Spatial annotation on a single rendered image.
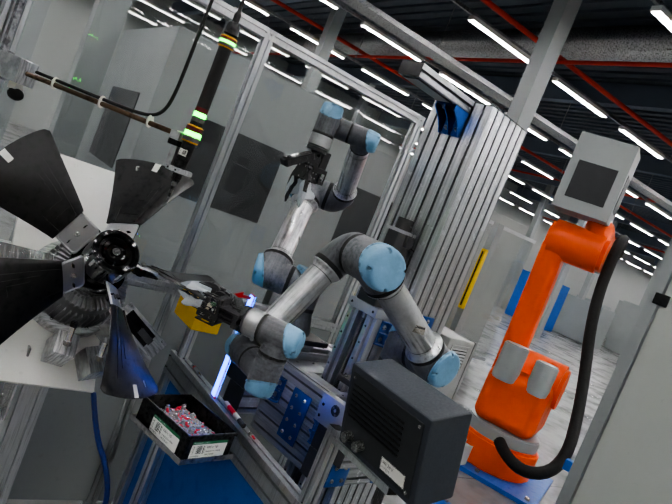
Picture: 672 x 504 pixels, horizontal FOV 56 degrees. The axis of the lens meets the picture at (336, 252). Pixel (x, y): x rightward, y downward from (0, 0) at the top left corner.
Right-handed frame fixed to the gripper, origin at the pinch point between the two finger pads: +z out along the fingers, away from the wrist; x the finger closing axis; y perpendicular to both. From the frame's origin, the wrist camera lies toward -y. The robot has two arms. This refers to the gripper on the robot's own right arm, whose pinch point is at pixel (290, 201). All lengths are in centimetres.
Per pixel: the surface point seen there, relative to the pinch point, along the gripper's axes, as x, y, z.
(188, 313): 2, -20, 46
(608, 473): -73, 128, 51
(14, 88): 22, -85, -1
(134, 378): -45, -51, 51
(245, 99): 46, -7, -29
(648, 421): -79, 128, 26
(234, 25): -27, -51, -37
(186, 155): -27, -51, -2
